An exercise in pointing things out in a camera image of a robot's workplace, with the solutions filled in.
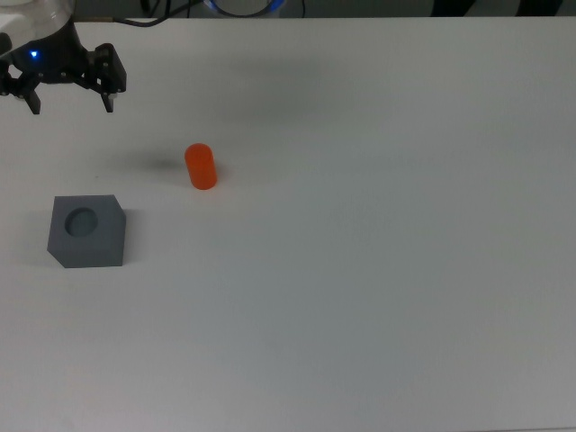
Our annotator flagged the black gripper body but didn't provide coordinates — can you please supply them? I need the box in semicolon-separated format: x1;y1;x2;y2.
8;22;94;86

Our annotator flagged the orange cylinder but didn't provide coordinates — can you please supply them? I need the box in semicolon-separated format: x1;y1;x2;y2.
184;142;219;192

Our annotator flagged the grey block with round hole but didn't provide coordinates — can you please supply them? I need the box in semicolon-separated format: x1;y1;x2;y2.
46;193;128;269

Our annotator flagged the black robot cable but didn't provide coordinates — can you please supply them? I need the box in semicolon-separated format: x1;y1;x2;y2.
74;0;221;29

